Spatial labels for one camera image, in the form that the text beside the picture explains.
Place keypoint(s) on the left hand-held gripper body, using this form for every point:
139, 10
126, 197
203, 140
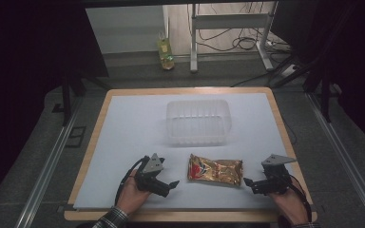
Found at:
150, 174

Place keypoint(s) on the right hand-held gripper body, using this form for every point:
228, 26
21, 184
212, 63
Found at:
274, 178

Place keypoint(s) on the gold and red snack packet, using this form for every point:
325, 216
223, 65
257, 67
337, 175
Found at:
215, 171

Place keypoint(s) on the person's left hand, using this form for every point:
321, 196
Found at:
133, 193

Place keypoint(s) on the person's right hand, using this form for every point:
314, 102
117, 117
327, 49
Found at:
290, 205

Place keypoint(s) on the white table mat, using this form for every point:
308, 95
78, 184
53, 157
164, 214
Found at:
133, 133

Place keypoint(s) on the clear plastic container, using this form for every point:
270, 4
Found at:
199, 122

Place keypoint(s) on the black floor plate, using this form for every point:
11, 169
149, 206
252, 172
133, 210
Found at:
76, 136

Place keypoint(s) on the black metal stand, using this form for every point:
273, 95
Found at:
66, 98
325, 98

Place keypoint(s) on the white power strip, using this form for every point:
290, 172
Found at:
288, 70

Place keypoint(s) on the silver metal floor rail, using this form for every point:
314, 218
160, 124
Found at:
44, 174
345, 158

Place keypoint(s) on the white metal desk frame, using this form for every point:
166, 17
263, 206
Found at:
228, 21

